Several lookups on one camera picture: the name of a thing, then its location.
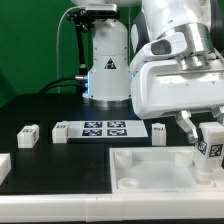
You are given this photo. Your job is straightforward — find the black cables at base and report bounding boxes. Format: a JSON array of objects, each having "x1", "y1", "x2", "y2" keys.
[{"x1": 38, "y1": 75, "x2": 90, "y2": 95}]

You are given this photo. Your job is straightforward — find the black camera stand pole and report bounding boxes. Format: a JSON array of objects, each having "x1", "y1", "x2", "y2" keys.
[{"x1": 65, "y1": 9, "x2": 95, "y2": 77}]

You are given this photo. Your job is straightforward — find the white left fence piece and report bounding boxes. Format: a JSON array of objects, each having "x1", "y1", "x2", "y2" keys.
[{"x1": 0, "y1": 153, "x2": 11, "y2": 185}]

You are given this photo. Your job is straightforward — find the black camera on stand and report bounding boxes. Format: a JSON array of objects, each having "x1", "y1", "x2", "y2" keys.
[{"x1": 85, "y1": 4, "x2": 119, "y2": 19}]

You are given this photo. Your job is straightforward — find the white square tabletop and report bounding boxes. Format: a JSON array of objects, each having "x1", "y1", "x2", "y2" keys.
[{"x1": 109, "y1": 146, "x2": 224, "y2": 193}]

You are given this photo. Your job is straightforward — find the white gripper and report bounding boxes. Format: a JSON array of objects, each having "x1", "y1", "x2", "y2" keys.
[{"x1": 130, "y1": 32, "x2": 224, "y2": 144}]

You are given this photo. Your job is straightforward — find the paper sheet with tags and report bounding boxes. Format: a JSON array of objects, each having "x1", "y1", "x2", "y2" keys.
[{"x1": 68, "y1": 120, "x2": 148, "y2": 138}]

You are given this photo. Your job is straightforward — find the white front fence rail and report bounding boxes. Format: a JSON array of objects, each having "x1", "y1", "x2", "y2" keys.
[{"x1": 0, "y1": 192, "x2": 224, "y2": 223}]

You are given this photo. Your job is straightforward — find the grey cable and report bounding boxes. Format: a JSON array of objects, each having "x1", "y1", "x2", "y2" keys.
[{"x1": 55, "y1": 4, "x2": 88, "y2": 94}]

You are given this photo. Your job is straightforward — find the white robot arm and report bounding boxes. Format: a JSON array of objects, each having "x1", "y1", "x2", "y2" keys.
[{"x1": 71, "y1": 0, "x2": 224, "y2": 143}]

